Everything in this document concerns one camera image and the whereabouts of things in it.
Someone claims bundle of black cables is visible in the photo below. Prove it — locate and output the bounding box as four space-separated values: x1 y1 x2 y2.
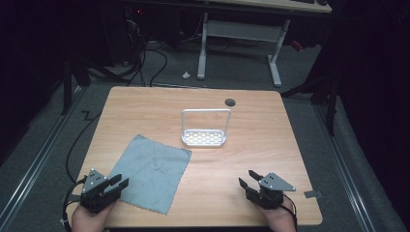
86 18 169 89

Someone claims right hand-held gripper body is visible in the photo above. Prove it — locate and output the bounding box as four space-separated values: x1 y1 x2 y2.
244 171 297 211

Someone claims white-framed desk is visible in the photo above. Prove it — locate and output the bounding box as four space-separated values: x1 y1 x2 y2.
195 0 334 88

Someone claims aluminium floor rail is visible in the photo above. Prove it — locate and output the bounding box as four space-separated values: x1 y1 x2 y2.
313 103 377 232
0 86 85 224

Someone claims person's right hand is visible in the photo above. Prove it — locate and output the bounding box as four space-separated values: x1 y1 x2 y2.
256 196 298 232

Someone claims black floor cable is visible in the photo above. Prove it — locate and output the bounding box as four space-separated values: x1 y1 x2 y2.
65 110 103 186

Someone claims hand-held gripper cable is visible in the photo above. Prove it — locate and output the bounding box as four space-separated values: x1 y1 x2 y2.
60 176 89 232
279 193 299 232

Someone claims person's left hand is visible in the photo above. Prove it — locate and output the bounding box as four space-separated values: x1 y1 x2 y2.
71 201 114 232

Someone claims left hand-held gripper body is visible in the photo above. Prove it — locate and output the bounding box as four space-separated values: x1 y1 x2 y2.
79 167 121 215

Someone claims right hand-held gripper cable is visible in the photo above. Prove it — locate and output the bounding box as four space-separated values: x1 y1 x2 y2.
279 193 299 232

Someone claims black metal stand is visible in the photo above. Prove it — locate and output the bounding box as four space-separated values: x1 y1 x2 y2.
60 57 93 116
279 72 340 137

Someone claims grey-blue cloth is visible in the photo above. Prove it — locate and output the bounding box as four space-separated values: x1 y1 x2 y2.
107 133 193 217

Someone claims left hand-held gripper cable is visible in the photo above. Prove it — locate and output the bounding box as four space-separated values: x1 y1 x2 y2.
60 176 89 232

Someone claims grey tape piece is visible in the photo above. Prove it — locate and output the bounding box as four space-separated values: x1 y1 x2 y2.
303 189 324 199

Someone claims black computer tower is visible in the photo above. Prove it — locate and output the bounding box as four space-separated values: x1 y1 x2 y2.
102 2 147 67

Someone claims white metal rack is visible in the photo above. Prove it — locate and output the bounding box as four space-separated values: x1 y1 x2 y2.
180 107 233 148

